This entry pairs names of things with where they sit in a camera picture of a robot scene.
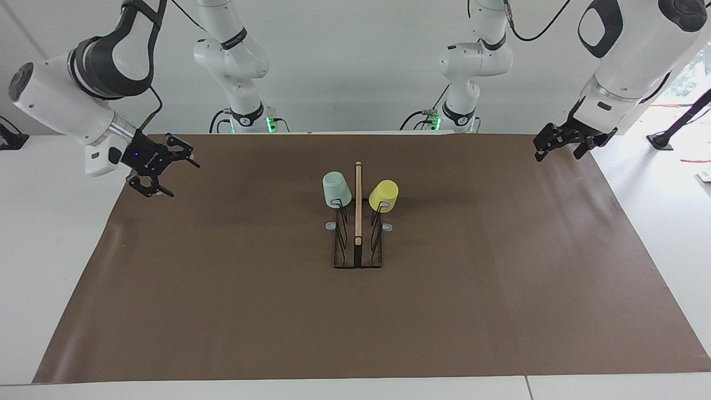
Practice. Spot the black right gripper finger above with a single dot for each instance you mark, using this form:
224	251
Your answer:
180	149
147	186

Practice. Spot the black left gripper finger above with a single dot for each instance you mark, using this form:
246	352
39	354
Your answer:
589	144
552	138

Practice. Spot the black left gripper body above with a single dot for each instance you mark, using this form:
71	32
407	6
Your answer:
591	125

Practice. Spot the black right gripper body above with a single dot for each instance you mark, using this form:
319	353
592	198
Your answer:
144	155

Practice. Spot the pale green plastic cup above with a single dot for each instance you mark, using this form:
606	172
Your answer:
336	189

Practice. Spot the yellow plastic cup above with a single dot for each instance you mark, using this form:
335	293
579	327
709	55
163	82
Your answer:
383	193

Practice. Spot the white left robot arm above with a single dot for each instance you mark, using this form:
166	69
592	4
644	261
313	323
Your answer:
633	55

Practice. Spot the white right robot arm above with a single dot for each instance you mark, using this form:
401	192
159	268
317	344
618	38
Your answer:
50	105

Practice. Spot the white flat device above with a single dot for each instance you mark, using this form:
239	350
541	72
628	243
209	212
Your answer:
705	180

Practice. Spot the black desk clamp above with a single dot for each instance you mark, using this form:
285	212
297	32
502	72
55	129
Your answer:
11	140

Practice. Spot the brown table mat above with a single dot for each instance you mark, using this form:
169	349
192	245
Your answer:
444	311

